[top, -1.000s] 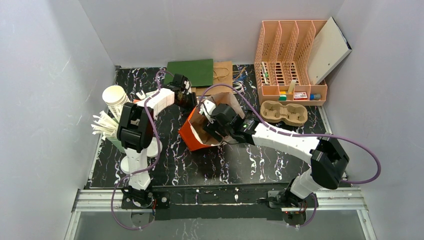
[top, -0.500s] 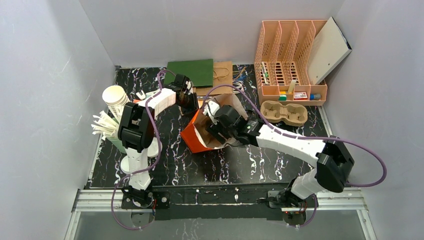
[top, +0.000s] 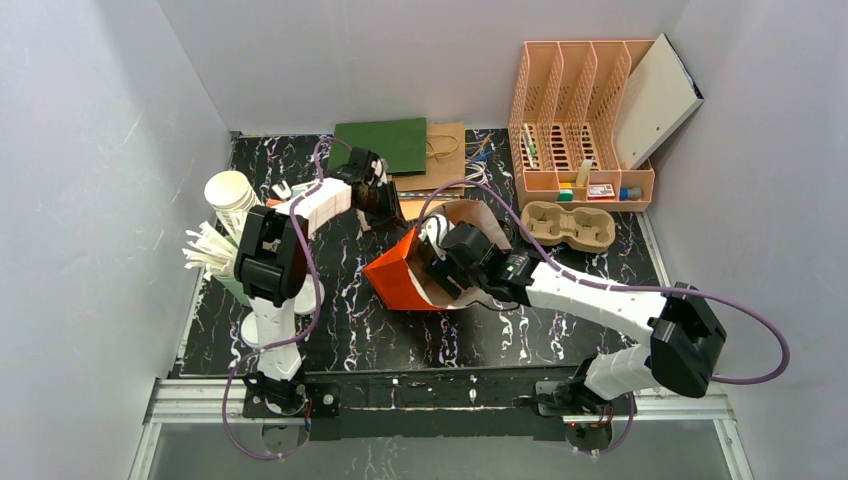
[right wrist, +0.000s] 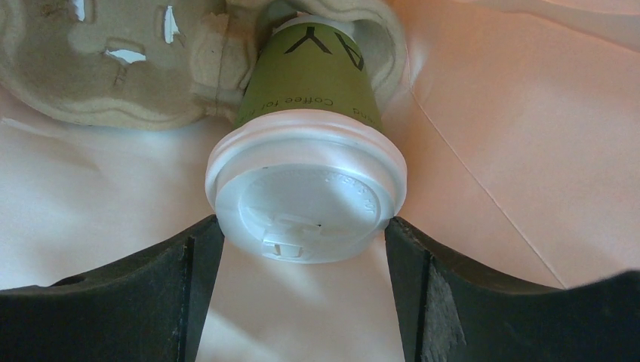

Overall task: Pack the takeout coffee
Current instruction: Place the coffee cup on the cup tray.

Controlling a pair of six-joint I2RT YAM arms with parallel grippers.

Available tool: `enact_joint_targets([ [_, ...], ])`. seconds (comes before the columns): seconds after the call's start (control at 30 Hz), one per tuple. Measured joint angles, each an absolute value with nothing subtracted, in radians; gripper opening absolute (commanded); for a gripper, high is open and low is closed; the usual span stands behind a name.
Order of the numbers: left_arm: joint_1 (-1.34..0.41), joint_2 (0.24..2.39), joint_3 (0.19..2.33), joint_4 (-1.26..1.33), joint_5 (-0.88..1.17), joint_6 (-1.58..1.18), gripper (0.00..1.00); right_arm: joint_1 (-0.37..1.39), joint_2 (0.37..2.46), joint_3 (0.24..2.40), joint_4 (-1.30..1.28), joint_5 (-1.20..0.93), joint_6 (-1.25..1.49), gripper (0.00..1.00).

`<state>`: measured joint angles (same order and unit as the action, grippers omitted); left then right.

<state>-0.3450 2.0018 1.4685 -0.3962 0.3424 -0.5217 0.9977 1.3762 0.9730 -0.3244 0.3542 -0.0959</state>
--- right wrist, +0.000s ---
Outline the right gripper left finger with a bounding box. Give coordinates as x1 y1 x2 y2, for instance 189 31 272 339
1 216 224 361

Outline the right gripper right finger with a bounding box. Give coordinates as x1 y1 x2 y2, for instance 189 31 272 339
385 217 639 361

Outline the single white cup lid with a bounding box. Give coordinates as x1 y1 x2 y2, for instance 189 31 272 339
205 109 408 264

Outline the orange paper bag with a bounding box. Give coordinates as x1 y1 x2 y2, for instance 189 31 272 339
1 1 639 361

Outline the pulp cup carrier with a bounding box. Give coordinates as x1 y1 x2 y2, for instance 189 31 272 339
1 1 407 130

